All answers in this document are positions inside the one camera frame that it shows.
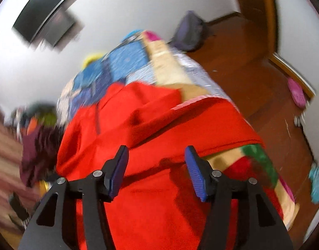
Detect dark wall-mounted monitor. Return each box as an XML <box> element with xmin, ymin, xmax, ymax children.
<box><xmin>32</xmin><ymin>9</ymin><xmax>84</xmax><ymax>51</ymax></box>

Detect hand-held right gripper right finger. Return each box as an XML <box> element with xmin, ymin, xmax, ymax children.
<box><xmin>185</xmin><ymin>145</ymin><xmax>293</xmax><ymax>250</ymax></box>

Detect white cabinet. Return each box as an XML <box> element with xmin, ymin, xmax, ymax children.
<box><xmin>304</xmin><ymin>94</ymin><xmax>319</xmax><ymax>162</ymax></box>

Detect wooden door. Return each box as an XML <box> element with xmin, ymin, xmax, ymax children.
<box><xmin>229</xmin><ymin>0</ymin><xmax>278</xmax><ymax>55</ymax></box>

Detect pile of assorted clutter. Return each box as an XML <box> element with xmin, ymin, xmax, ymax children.
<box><xmin>11</xmin><ymin>103</ymin><xmax>58</xmax><ymax>141</ymax></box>

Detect patchwork printed blanket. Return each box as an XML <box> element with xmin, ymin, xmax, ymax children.
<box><xmin>57</xmin><ymin>30</ymin><xmax>297</xmax><ymax>230</ymax></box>

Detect yellow plastic item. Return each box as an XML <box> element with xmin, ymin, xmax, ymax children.
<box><xmin>83</xmin><ymin>53</ymin><xmax>104</xmax><ymax>68</ymax></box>

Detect dark maroon cloth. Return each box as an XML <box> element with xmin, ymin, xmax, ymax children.
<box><xmin>20</xmin><ymin>125</ymin><xmax>65</xmax><ymax>188</ymax></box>

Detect teal cloth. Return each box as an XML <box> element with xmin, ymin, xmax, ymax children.
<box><xmin>309</xmin><ymin>161</ymin><xmax>319</xmax><ymax>205</ymax></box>

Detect grey purple backpack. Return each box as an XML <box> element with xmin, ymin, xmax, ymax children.
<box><xmin>171</xmin><ymin>10</ymin><xmax>209</xmax><ymax>52</ymax></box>

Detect striped brown curtain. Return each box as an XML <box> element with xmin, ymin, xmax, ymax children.
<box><xmin>0</xmin><ymin>101</ymin><xmax>32</xmax><ymax>230</ymax></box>

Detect black wall television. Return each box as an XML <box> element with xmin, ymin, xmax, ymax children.
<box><xmin>12</xmin><ymin>0</ymin><xmax>73</xmax><ymax>43</ymax></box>

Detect red jacket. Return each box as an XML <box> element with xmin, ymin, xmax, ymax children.
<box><xmin>56</xmin><ymin>81</ymin><xmax>284</xmax><ymax>250</ymax></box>

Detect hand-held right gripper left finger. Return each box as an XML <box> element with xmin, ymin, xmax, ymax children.
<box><xmin>17</xmin><ymin>145</ymin><xmax>129</xmax><ymax>250</ymax></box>

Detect pink slipper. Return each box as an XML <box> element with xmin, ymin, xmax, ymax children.
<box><xmin>287</xmin><ymin>77</ymin><xmax>306</xmax><ymax>109</ymax></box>

